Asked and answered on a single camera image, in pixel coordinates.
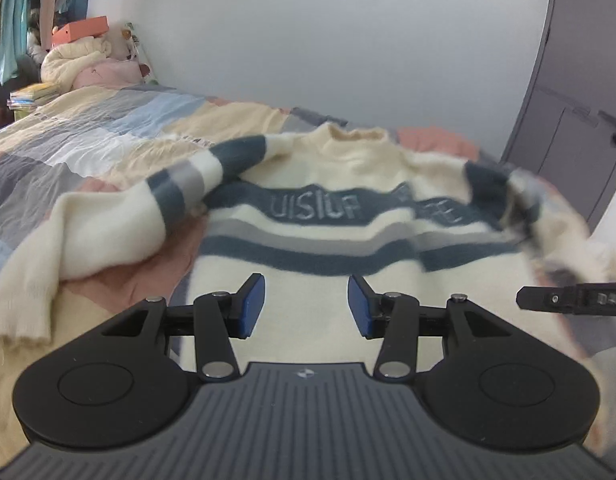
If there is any cream striped knit sweater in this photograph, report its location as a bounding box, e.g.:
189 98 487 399
0 122 616 480

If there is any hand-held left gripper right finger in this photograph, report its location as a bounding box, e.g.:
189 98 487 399
348 275 515 382

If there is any pink pillow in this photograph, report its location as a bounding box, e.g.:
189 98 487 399
72 57 144 90

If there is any plush toy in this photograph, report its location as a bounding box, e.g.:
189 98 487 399
106 22 134 62

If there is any white cloth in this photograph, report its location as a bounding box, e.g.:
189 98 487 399
585 237 616 283

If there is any stack of books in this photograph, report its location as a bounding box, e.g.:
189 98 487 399
6 82 59 112

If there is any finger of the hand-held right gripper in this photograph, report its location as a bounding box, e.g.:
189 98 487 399
516 284 586 316

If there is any cream duvet pile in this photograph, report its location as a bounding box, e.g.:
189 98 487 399
40 36 114 90

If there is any patchwork quilt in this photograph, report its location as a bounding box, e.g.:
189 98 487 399
0 82 616 361

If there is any printed long pillow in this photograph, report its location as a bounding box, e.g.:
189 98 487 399
124 22 159 86

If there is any grey wardrobe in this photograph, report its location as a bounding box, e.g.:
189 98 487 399
500 0 616 233

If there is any orange box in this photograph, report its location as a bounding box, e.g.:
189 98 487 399
51 16 109 47

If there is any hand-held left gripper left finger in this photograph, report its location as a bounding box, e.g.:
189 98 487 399
100 273 267 382

